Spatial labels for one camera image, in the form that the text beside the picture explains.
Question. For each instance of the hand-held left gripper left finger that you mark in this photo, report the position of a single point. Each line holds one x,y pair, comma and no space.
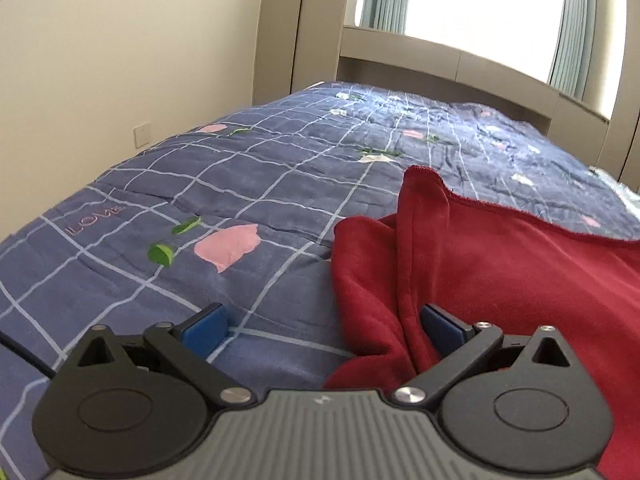
206,330

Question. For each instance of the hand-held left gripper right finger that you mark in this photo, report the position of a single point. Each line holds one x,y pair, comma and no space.
440,329

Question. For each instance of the red long-sleeve shirt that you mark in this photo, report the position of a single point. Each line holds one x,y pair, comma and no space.
500,270

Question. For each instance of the blue checked floral quilt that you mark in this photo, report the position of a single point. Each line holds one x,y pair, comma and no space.
250,175

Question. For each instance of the beige wardrobe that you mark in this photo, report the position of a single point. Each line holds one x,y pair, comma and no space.
280,35
622,150

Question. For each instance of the beige wooden headboard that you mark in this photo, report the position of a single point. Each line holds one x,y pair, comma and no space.
450,67

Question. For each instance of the window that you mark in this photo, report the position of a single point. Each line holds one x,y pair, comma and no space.
490,15

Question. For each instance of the white wall socket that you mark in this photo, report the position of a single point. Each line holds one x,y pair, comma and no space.
141,135

